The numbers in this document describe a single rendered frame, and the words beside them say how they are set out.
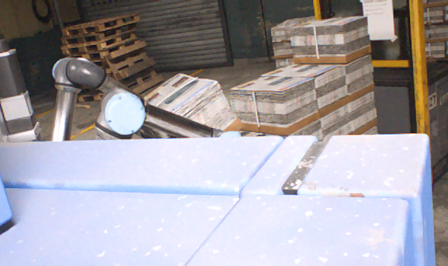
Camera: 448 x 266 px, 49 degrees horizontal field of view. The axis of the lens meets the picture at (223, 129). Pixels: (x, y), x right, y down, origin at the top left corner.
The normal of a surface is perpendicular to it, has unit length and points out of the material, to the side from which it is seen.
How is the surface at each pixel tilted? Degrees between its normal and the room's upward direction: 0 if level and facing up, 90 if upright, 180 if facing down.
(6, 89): 90
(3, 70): 90
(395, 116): 90
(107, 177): 0
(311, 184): 0
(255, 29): 90
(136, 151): 0
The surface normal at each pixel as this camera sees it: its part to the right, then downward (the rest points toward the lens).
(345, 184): -0.17, -0.94
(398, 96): -0.70, 0.32
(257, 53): -0.40, 0.33
